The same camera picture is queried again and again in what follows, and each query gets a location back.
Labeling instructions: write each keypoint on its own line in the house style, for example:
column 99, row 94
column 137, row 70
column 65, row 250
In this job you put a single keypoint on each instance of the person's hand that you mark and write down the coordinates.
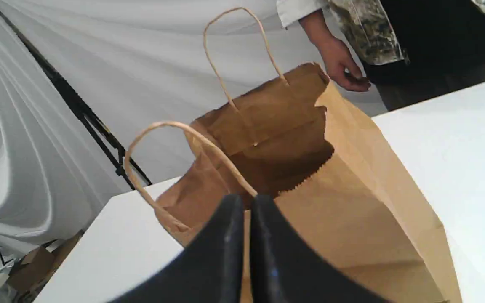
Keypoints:
column 341, row 67

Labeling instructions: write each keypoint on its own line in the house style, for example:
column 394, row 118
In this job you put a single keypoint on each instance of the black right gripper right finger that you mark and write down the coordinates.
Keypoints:
column 285, row 269

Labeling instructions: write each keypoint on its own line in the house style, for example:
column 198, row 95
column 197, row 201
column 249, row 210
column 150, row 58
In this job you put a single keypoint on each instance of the person's camouflage jacket torso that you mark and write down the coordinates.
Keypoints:
column 414, row 50

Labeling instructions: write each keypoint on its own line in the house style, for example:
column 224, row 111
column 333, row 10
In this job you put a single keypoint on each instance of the white-sleeved forearm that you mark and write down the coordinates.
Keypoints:
column 309, row 15

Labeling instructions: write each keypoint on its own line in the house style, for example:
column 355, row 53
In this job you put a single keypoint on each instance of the black backdrop stand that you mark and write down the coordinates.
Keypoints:
column 98, row 130

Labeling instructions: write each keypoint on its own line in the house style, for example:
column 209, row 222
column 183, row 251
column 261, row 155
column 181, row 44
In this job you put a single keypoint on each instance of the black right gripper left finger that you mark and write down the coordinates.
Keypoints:
column 208, row 270

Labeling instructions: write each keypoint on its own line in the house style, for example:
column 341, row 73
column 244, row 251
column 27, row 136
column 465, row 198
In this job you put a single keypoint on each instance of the brown paper bag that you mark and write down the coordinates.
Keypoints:
column 331, row 173

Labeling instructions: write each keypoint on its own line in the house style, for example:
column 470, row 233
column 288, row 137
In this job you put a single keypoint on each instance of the cardboard box on floor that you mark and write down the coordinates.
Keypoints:
column 39, row 265

